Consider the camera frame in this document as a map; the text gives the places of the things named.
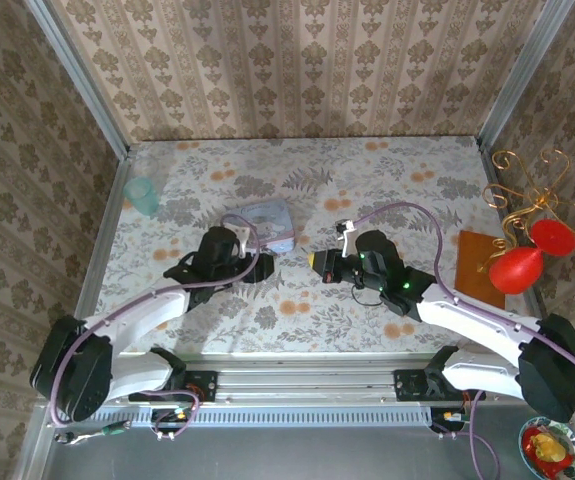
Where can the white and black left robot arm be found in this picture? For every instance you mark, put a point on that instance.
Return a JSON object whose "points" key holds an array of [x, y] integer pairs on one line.
{"points": [[137, 320]]}

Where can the red egg-shaped ornament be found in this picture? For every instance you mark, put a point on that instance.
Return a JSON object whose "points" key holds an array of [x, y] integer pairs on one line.
{"points": [[514, 270]]}

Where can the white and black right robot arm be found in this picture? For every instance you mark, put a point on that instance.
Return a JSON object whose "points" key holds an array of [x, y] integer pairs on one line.
{"points": [[467, 320]]}

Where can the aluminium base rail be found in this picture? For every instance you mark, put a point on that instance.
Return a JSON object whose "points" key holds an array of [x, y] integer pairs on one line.
{"points": [[307, 382]]}

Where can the red food piece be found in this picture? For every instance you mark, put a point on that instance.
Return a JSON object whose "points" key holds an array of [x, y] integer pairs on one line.
{"points": [[554, 469]]}

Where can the floral tablecloth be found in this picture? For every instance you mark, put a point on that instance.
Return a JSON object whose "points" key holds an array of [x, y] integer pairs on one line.
{"points": [[317, 325]]}

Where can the aluminium corner post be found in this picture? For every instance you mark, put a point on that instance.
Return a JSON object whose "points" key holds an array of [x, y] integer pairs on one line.
{"points": [[523, 75], [81, 80]]}

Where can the teal dimpled plastic cup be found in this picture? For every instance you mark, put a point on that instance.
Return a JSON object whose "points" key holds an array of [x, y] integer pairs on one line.
{"points": [[142, 200]]}

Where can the grey metal base tray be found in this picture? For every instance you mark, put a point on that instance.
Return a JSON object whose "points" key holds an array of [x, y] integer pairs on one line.
{"points": [[292, 455]]}

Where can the clear plastic cup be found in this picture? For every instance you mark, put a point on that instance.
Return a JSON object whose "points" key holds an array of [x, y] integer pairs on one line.
{"points": [[146, 167]]}

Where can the brown wooden board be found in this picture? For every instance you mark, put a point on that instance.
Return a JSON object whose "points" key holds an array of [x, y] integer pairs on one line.
{"points": [[472, 260]]}

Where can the yellow food piece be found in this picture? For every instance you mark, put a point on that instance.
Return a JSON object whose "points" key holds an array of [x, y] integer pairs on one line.
{"points": [[547, 447]]}

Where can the patterned ceramic plate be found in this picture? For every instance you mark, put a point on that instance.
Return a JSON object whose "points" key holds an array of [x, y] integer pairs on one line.
{"points": [[574, 440]]}

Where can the red round disc ornament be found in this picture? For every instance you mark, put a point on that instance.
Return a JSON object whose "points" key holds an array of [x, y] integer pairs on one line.
{"points": [[554, 237]]}

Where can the black power connector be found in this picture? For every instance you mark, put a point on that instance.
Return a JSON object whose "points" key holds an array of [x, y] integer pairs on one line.
{"points": [[179, 414], [449, 417]]}

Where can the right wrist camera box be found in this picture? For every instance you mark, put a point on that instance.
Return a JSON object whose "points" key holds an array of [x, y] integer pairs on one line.
{"points": [[348, 235]]}

